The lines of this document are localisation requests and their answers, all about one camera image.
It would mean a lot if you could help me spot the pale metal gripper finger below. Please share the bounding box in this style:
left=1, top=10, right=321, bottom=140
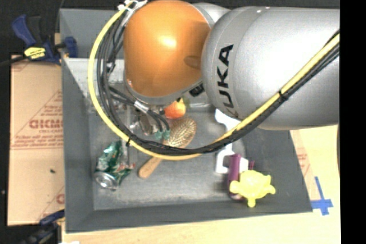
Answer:
left=125, top=121, right=139, bottom=165

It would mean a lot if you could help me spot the crushed green drink can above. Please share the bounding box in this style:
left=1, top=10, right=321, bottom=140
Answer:
left=93, top=139, right=136, bottom=191

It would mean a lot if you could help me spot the orange toy fruit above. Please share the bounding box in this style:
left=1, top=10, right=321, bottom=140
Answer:
left=164, top=98, right=187, bottom=119

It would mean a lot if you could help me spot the wooden hairbrush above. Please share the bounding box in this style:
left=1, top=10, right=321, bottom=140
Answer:
left=138, top=118, right=197, bottom=179

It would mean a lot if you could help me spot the grey metal bin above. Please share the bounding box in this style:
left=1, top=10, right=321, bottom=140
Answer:
left=58, top=8, right=313, bottom=232

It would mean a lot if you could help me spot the brown cardboard board red print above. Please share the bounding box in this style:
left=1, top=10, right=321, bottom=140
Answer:
left=7, top=55, right=66, bottom=226

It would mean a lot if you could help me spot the purple tube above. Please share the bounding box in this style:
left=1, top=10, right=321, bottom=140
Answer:
left=227, top=153, right=244, bottom=201

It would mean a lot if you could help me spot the yellow toy turtle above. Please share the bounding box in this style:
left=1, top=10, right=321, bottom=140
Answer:
left=229, top=170, right=277, bottom=208

